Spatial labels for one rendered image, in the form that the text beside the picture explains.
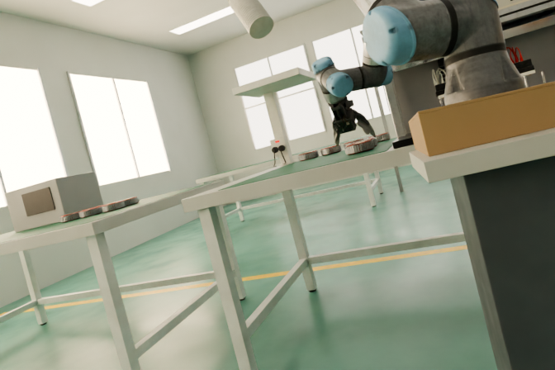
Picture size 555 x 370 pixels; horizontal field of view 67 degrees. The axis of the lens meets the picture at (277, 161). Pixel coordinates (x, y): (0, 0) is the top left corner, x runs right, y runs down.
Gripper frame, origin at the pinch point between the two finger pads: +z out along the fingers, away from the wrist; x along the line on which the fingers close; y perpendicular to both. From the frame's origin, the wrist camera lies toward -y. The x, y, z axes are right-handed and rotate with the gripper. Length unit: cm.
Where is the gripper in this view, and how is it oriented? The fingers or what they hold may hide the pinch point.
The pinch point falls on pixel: (356, 140)
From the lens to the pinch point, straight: 162.9
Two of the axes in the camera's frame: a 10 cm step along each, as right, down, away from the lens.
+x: 8.7, -2.1, -4.4
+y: -2.4, 6.0, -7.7
